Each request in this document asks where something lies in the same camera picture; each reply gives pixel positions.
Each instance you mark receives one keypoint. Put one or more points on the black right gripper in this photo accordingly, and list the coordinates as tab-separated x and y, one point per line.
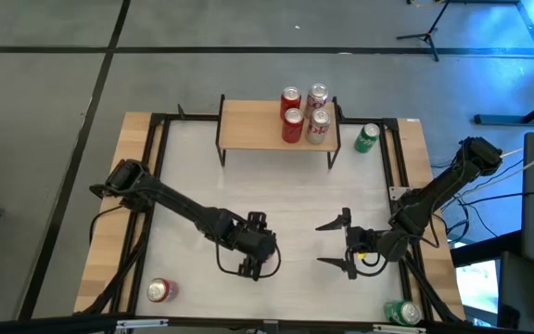
362	243

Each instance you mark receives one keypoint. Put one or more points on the red Coca-Cola can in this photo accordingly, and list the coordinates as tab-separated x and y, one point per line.
292	130
290	98

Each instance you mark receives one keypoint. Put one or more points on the wooden shelf black metal frame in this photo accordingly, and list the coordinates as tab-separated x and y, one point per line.
248	130

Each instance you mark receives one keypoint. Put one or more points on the red Fanta strawberry can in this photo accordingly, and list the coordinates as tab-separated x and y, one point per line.
160	290

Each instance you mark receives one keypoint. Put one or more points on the black metal desk frame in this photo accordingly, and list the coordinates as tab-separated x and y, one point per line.
503	119

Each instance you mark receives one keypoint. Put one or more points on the lit screen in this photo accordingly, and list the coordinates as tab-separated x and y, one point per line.
478	287

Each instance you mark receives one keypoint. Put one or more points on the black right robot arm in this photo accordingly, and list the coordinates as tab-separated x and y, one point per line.
438	190

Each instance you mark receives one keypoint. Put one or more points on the green Sprite can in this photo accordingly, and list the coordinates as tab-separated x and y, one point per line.
401	313
366	139

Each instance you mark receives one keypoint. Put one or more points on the black crossbar with silver brackets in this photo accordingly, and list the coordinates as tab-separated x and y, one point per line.
63	325

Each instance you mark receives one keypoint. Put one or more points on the silver Diet Coke can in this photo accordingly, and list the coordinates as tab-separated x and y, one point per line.
317	97
319	130

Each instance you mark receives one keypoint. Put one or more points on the black table frame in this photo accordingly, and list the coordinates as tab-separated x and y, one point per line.
348	120

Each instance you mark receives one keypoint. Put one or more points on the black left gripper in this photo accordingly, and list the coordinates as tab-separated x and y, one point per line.
253	243

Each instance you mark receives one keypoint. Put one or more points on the black tripod stand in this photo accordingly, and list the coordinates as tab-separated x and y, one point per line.
428	33

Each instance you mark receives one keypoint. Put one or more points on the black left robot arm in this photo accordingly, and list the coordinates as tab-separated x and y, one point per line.
174	201

